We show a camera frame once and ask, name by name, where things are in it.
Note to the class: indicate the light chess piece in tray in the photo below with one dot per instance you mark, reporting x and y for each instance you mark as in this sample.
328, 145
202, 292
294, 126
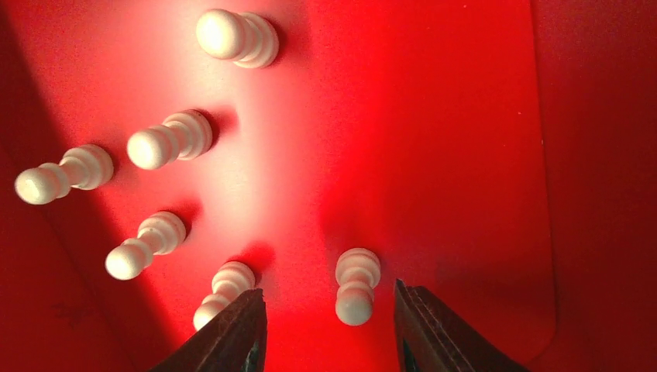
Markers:
246, 39
85, 167
357, 272
183, 135
159, 234

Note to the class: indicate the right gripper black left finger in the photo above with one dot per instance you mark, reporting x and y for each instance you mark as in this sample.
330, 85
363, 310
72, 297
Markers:
234, 340

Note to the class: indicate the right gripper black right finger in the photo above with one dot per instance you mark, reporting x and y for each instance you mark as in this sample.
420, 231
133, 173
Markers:
432, 337

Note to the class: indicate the red tray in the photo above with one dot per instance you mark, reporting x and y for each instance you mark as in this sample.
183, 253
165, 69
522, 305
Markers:
500, 153

